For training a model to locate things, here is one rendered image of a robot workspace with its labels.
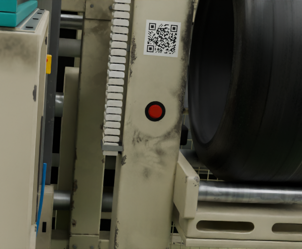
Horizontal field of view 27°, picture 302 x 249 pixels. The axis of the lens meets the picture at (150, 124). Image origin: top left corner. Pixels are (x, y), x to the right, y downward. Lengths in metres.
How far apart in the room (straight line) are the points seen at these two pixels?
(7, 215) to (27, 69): 0.12
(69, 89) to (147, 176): 0.79
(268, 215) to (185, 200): 0.20
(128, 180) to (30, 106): 0.90
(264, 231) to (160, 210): 0.24
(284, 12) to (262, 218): 0.45
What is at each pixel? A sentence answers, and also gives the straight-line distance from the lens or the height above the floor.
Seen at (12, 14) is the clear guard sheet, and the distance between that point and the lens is 0.51.
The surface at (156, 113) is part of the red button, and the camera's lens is 1.36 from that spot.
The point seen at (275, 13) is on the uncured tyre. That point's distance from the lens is 1.22.
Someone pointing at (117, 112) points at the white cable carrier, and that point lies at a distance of 1.37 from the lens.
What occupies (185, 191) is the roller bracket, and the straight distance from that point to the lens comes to 1.31.
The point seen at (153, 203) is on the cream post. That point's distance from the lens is 1.42.
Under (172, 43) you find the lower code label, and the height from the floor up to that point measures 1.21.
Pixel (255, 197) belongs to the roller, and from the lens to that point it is 1.39.
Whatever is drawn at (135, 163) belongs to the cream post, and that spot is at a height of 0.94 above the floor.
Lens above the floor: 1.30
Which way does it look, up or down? 11 degrees down
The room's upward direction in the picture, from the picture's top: 5 degrees clockwise
